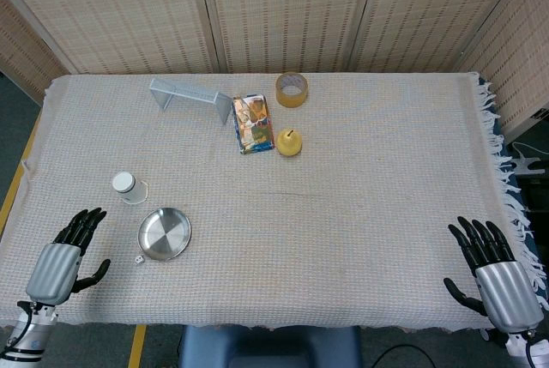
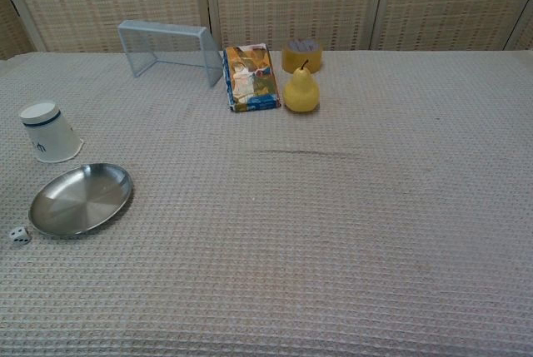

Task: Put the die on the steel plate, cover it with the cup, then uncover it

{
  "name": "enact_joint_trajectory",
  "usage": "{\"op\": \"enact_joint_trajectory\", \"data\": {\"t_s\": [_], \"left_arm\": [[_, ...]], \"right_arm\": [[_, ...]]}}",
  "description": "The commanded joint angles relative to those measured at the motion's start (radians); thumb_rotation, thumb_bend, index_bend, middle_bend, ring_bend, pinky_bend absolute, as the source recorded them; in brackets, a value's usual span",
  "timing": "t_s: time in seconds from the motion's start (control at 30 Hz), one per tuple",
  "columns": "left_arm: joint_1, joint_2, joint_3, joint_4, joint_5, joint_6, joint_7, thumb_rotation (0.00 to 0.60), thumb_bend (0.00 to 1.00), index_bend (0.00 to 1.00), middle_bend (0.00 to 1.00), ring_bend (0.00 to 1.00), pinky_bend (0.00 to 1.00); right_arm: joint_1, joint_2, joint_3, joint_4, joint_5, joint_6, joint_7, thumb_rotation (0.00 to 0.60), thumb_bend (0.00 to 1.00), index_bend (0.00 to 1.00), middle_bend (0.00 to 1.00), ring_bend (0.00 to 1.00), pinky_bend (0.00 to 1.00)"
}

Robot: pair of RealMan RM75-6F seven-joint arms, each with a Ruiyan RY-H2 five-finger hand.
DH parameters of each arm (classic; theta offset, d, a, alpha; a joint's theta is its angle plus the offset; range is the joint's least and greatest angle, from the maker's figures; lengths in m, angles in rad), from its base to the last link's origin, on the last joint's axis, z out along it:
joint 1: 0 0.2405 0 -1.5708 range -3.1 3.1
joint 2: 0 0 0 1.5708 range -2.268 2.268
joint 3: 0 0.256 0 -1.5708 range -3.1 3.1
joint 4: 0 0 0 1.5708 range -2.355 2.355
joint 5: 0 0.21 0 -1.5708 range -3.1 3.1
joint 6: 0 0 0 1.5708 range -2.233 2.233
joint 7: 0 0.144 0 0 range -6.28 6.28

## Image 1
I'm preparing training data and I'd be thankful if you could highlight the round steel plate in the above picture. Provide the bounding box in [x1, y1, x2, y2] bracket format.
[136, 208, 192, 262]

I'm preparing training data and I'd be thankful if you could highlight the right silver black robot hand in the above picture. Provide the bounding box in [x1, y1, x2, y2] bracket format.
[443, 215, 545, 335]

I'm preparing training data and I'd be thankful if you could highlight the white metal stand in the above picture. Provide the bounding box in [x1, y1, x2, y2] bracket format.
[512, 142, 546, 177]

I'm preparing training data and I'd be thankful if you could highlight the blue padded robot base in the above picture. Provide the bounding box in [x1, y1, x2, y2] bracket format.
[178, 324, 364, 368]

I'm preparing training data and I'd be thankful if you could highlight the colourful printed snack box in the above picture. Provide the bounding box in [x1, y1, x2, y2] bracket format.
[232, 93, 275, 156]

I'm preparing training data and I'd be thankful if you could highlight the small white-capped jar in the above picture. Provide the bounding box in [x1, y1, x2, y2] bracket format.
[112, 171, 150, 206]

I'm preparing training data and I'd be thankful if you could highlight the white wire mesh shelf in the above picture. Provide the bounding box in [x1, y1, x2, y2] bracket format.
[148, 78, 232, 125]

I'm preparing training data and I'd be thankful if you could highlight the woven bamboo screen panel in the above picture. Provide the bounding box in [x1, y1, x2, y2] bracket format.
[458, 0, 549, 138]
[0, 0, 65, 106]
[347, 0, 533, 73]
[0, 0, 220, 75]
[196, 0, 379, 74]

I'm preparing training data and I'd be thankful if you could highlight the brown packing tape roll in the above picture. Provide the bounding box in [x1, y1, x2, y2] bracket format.
[274, 71, 310, 108]

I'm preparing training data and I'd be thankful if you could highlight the dark blue table cover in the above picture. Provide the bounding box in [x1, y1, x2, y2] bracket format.
[478, 74, 542, 266]

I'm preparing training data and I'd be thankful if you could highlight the beige woven tablecloth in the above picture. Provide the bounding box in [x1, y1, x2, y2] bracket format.
[0, 71, 548, 333]

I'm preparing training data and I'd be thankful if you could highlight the black floor cable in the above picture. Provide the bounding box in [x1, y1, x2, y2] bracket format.
[372, 344, 432, 368]

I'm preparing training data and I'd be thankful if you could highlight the yellow pear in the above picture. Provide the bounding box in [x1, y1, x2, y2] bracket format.
[275, 128, 305, 157]

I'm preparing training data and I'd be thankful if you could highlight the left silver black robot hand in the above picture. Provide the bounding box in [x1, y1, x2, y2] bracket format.
[25, 207, 112, 305]

